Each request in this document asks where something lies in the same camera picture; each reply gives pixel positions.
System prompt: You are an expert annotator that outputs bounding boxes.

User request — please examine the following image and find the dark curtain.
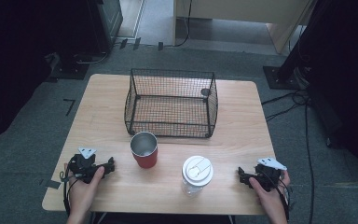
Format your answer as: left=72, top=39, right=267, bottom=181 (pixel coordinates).
left=0, top=0, right=101, bottom=147
left=279, top=0, right=358, bottom=180

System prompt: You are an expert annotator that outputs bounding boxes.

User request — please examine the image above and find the black hanging cable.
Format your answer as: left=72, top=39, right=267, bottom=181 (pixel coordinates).
left=172, top=0, right=194, bottom=49

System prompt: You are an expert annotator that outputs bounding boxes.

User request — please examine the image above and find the person's left hand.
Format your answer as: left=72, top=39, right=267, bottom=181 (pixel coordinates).
left=67, top=165, right=106, bottom=207

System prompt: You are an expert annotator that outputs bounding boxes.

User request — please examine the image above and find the black floor cable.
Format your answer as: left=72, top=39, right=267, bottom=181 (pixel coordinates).
left=260, top=88, right=316, bottom=224

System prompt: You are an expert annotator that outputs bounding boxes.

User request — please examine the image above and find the black wire mesh basket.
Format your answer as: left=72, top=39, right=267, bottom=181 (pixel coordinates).
left=124, top=68, right=219, bottom=139

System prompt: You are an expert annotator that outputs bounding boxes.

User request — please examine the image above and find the black stand base plate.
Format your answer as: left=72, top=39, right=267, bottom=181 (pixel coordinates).
left=262, top=64, right=310, bottom=91
left=47, top=51, right=90, bottom=82

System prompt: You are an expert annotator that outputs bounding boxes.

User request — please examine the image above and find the clear bottle with white lid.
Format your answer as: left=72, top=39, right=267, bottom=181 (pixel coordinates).
left=181, top=155, right=214, bottom=196

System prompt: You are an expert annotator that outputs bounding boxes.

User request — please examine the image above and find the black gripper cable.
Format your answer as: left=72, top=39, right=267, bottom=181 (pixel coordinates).
left=273, top=174, right=294, bottom=222
left=59, top=155, right=79, bottom=217

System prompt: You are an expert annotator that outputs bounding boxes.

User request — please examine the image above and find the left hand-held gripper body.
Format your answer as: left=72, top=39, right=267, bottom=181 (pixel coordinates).
left=66, top=147, right=107, bottom=185

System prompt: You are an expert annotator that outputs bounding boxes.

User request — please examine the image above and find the beige wooden cabinet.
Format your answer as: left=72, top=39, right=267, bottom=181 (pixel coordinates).
left=172, top=0, right=319, bottom=54

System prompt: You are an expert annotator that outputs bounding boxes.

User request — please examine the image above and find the grey tape patch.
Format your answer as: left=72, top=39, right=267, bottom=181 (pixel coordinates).
left=44, top=179, right=62, bottom=190

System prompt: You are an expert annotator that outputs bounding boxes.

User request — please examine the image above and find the red cup with steel inside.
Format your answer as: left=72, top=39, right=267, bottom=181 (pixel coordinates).
left=130, top=131, right=158, bottom=170

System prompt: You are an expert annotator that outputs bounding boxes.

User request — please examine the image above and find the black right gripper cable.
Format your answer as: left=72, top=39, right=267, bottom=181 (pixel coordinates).
left=273, top=174, right=294, bottom=222

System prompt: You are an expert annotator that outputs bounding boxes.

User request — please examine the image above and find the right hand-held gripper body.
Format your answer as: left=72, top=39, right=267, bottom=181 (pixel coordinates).
left=251, top=157, right=288, bottom=192

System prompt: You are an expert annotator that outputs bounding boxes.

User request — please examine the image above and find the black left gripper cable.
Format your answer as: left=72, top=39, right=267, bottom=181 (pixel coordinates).
left=59, top=155, right=79, bottom=217

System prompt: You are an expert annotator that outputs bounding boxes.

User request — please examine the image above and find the black equipment cabinet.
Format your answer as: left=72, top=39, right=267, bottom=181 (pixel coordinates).
left=85, top=0, right=124, bottom=54

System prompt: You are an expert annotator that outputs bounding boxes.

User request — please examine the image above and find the person's right hand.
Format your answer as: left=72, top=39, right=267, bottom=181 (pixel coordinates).
left=248, top=169, right=292, bottom=210

